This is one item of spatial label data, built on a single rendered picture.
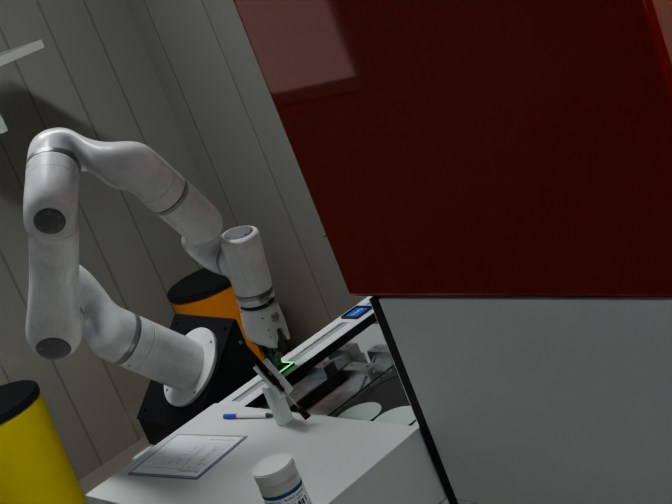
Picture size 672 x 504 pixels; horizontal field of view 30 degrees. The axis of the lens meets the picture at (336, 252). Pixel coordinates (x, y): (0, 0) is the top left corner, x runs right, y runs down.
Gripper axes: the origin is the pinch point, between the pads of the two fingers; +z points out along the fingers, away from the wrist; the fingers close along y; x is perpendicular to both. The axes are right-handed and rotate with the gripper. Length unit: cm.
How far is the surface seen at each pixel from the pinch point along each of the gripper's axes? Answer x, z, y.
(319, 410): 1.8, 7.5, -13.8
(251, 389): 7.5, 2.7, 0.1
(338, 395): -4.3, 7.5, -13.6
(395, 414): 3.1, 0.2, -38.4
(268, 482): 46, -18, -53
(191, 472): 38.1, -2.3, -17.5
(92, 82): -132, 5, 251
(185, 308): -105, 87, 191
